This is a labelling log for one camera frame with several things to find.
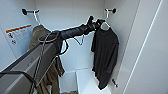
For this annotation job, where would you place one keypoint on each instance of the white wardrobe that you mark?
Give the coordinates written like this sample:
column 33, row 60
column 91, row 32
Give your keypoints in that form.
column 66, row 10

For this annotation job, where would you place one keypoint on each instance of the white wardrobe door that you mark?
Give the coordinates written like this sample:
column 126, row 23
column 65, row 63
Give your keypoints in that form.
column 150, row 50

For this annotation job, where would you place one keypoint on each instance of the white hanger under olive jacket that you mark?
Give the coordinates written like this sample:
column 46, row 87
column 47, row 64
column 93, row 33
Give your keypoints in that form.
column 37, row 19

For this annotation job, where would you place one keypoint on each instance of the orange and white warning sticker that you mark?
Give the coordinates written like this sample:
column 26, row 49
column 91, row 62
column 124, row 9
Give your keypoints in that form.
column 18, row 33

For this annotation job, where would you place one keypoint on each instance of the black wardrobe hook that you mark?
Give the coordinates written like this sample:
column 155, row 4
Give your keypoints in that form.
column 25, row 11
column 112, row 10

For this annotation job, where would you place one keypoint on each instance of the black shirt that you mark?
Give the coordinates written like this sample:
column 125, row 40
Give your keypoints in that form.
column 105, row 56

